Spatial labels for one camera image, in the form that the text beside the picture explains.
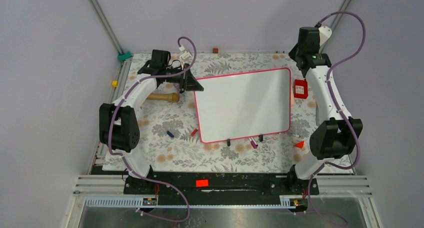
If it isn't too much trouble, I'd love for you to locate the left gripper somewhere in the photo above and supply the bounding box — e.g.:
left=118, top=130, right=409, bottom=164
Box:
left=163, top=63, right=204, bottom=92

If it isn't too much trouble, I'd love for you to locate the blue marker cap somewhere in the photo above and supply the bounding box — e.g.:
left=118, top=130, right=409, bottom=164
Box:
left=166, top=130, right=175, bottom=138

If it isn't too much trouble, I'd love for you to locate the pink framed whiteboard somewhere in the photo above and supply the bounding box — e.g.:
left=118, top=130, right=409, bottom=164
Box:
left=194, top=67, right=292, bottom=144

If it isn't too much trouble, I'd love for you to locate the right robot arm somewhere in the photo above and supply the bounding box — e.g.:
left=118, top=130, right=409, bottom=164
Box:
left=286, top=26, right=363, bottom=194

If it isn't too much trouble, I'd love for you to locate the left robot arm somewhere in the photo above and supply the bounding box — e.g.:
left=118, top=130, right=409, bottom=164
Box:
left=99, top=46, right=204, bottom=194

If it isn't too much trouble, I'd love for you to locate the gold toy microphone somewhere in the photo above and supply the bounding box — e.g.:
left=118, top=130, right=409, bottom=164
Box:
left=146, top=92, right=180, bottom=103

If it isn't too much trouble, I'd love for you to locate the red small box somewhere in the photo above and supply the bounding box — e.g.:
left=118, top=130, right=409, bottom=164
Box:
left=293, top=79, right=309, bottom=100

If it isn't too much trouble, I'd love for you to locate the red capped marker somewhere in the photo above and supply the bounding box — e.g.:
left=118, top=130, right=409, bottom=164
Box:
left=190, top=128, right=198, bottom=137

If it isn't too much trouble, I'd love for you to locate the teal corner clamp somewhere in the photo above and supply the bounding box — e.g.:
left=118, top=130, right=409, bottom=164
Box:
left=117, top=51, right=133, bottom=62

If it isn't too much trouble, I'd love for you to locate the yellow small cube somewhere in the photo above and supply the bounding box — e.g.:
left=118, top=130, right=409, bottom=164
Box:
left=111, top=80, right=118, bottom=88

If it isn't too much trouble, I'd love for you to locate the magenta capped marker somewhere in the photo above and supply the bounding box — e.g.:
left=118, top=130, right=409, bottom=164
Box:
left=249, top=137, right=258, bottom=149

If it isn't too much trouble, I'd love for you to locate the red triangular block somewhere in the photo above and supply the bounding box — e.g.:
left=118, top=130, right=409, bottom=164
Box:
left=293, top=140, right=305, bottom=149

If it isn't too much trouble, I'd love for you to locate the red tape label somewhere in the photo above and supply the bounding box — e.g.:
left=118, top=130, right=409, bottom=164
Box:
left=195, top=179, right=209, bottom=188

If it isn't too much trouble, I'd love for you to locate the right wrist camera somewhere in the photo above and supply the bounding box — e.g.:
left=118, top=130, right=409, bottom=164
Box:
left=318, top=24, right=333, bottom=48

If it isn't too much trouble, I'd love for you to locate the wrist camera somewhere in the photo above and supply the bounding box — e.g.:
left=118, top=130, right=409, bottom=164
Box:
left=318, top=24, right=333, bottom=48
left=178, top=45, right=193, bottom=64

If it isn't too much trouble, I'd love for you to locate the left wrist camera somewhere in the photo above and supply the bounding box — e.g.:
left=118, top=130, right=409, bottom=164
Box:
left=178, top=45, right=193, bottom=64

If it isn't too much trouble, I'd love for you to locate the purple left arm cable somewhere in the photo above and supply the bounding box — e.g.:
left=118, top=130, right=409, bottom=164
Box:
left=107, top=36, right=198, bottom=223

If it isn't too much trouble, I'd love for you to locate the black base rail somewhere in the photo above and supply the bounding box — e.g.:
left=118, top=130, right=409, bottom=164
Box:
left=90, top=165, right=321, bottom=198

